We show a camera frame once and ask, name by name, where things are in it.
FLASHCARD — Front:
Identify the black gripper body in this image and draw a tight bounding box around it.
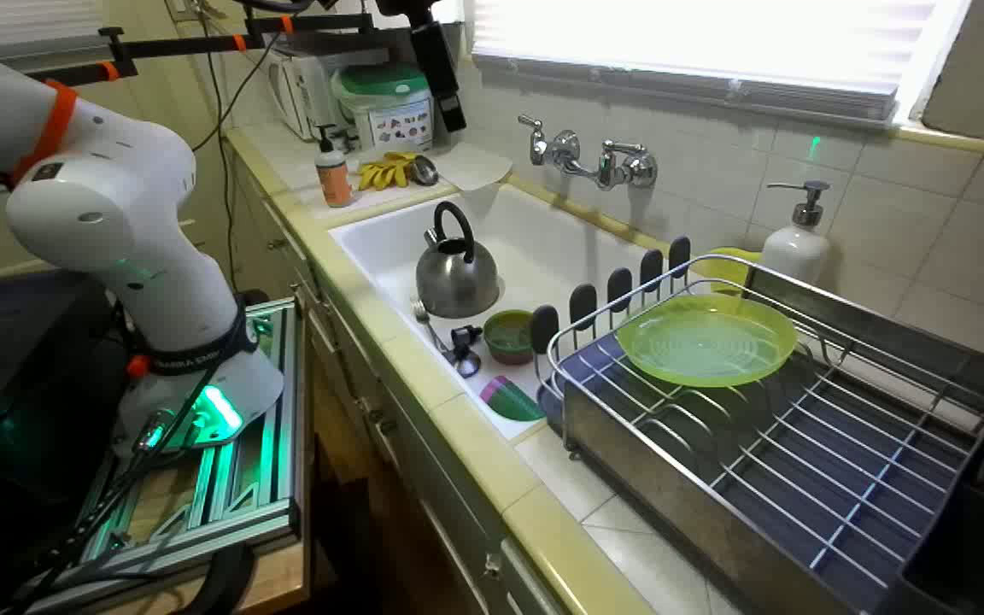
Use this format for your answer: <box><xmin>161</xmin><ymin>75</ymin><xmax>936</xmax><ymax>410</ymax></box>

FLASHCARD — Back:
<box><xmin>403</xmin><ymin>0</ymin><xmax>463</xmax><ymax>108</ymax></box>

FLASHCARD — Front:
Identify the yellow green plastic plate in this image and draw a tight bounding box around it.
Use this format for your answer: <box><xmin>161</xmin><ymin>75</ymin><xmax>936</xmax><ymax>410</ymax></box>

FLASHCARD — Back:
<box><xmin>611</xmin><ymin>291</ymin><xmax>801</xmax><ymax>391</ymax></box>

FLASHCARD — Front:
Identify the white sink basin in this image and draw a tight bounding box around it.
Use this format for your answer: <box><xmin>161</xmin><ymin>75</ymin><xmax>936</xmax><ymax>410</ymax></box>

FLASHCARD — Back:
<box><xmin>326</xmin><ymin>182</ymin><xmax>675</xmax><ymax>442</ymax></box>

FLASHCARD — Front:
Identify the white container with green lid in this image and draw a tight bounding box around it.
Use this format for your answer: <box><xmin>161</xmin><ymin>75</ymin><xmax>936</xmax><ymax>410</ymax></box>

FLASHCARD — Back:
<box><xmin>326</xmin><ymin>60</ymin><xmax>438</xmax><ymax>155</ymax></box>

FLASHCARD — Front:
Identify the orange soap bottle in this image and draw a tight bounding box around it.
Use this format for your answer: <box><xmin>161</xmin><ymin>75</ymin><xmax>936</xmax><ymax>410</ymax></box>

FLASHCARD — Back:
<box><xmin>309</xmin><ymin>119</ymin><xmax>357</xmax><ymax>213</ymax></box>

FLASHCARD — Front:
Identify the white box appliance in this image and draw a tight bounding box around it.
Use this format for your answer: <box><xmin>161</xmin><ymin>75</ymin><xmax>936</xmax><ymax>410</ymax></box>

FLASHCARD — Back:
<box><xmin>267</xmin><ymin>49</ymin><xmax>340</xmax><ymax>148</ymax></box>

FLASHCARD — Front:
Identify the small green bowl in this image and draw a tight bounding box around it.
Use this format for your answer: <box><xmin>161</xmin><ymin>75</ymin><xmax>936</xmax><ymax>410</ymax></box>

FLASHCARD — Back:
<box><xmin>482</xmin><ymin>307</ymin><xmax>539</xmax><ymax>369</ymax></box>

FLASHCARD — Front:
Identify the white window blind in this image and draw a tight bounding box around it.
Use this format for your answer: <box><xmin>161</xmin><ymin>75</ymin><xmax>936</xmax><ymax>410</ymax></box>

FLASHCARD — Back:
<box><xmin>467</xmin><ymin>0</ymin><xmax>972</xmax><ymax>127</ymax></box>

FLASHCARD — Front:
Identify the green and purple cup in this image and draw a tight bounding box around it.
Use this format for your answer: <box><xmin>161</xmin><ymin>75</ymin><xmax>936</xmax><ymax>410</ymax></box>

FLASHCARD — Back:
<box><xmin>478</xmin><ymin>371</ymin><xmax>547</xmax><ymax>426</ymax></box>

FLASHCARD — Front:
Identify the white soap pump dispenser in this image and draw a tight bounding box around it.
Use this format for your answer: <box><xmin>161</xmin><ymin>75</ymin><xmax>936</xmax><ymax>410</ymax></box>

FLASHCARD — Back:
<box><xmin>759</xmin><ymin>179</ymin><xmax>837</xmax><ymax>288</ymax></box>

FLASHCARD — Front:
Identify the cream kitchen base cabinet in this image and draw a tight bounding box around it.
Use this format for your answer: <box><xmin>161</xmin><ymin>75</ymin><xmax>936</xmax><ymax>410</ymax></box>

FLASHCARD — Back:
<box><xmin>230</xmin><ymin>148</ymin><xmax>588</xmax><ymax>615</ymax></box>

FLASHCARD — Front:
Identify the metal dish drying rack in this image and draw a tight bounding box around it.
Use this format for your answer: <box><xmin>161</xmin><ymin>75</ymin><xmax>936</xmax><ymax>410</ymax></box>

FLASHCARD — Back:
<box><xmin>539</xmin><ymin>233</ymin><xmax>984</xmax><ymax>615</ymax></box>

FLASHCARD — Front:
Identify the black utensil holder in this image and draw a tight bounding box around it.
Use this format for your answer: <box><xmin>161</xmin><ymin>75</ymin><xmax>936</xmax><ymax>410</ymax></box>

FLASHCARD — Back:
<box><xmin>888</xmin><ymin>454</ymin><xmax>984</xmax><ymax>615</ymax></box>

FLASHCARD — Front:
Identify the steel kettle with black handle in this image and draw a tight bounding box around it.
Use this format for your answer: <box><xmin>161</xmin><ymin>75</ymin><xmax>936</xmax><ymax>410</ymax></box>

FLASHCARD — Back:
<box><xmin>413</xmin><ymin>199</ymin><xmax>503</xmax><ymax>321</ymax></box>

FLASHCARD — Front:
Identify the chrome wall faucet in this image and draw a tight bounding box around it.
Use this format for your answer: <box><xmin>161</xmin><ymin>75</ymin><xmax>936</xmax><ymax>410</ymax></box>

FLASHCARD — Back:
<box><xmin>517</xmin><ymin>113</ymin><xmax>660</xmax><ymax>196</ymax></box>

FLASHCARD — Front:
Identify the black camera rig bar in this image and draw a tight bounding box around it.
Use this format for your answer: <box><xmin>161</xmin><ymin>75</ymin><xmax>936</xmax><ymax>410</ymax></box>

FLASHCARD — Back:
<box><xmin>27</xmin><ymin>11</ymin><xmax>426</xmax><ymax>88</ymax></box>

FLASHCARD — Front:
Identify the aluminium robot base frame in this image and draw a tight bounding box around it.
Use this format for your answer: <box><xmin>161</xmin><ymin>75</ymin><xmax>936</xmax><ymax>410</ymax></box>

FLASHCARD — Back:
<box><xmin>16</xmin><ymin>298</ymin><xmax>314</xmax><ymax>615</ymax></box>

